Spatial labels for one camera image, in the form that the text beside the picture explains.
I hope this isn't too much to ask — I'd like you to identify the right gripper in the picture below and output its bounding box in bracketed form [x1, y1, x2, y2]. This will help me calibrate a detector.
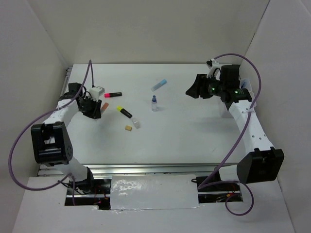
[185, 73, 225, 99]

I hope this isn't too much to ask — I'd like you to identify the orange marker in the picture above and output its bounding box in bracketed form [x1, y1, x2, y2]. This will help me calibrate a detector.
[101, 102, 109, 114]

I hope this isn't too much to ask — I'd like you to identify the pink highlighter marker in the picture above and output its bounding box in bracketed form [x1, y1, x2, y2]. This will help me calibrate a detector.
[104, 92, 122, 98]

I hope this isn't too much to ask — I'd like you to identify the yellow highlighter marker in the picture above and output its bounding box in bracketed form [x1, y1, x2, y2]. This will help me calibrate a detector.
[117, 106, 133, 119]

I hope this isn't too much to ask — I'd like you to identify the light blue highlighter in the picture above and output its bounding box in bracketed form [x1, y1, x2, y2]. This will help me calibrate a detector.
[151, 79, 167, 92]

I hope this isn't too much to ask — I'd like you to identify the clear tape roll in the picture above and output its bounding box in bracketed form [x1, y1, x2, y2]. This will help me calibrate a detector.
[131, 117, 140, 129]

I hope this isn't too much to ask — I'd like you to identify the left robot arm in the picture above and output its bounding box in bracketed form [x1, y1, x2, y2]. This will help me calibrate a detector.
[31, 83, 104, 194]

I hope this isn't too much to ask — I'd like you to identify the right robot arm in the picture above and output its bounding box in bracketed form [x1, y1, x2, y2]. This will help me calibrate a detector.
[186, 65, 284, 184]

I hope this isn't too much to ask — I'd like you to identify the tan eraser block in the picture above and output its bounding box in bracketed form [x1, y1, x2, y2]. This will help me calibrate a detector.
[125, 125, 132, 131]

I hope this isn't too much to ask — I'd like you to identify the white compartment organizer box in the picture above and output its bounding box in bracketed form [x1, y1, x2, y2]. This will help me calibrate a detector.
[218, 77, 258, 118]

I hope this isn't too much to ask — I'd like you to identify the small blue cap bottle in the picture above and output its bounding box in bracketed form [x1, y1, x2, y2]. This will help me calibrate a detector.
[152, 95, 157, 112]

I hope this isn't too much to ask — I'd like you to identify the white cover plate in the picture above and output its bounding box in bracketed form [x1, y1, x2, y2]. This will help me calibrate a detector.
[110, 174, 199, 210]

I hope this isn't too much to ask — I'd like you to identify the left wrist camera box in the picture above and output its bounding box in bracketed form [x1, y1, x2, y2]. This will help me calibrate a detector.
[89, 86, 105, 101]

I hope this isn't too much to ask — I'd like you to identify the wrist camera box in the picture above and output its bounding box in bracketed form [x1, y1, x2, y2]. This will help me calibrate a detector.
[206, 59, 221, 78]
[89, 86, 105, 101]

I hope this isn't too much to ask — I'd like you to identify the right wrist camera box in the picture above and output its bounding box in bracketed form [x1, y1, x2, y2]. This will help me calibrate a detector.
[206, 59, 221, 78]

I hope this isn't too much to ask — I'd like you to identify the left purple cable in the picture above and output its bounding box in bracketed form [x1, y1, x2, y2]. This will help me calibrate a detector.
[8, 59, 95, 207]

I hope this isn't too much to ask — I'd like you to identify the purple cable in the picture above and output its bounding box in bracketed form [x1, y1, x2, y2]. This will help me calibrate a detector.
[8, 59, 95, 207]
[198, 53, 262, 216]

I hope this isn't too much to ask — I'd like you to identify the aluminium rail frame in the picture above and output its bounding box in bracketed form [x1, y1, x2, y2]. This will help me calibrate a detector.
[36, 64, 272, 175]

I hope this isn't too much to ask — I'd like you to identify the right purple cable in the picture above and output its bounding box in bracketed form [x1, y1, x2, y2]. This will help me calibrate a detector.
[198, 53, 262, 216]

